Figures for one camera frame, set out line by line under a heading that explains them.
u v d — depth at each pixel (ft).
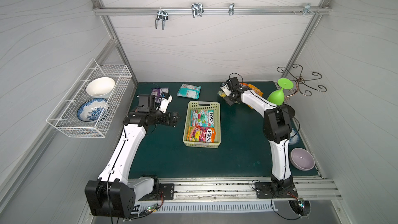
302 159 2.69
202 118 3.23
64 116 1.87
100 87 2.50
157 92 3.74
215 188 2.48
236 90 2.49
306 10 2.53
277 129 1.87
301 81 2.60
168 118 2.21
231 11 2.56
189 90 3.75
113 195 1.25
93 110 2.13
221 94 3.31
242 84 3.86
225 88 3.05
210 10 2.56
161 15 2.57
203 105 3.35
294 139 2.92
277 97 2.65
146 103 1.92
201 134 2.97
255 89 3.62
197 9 2.48
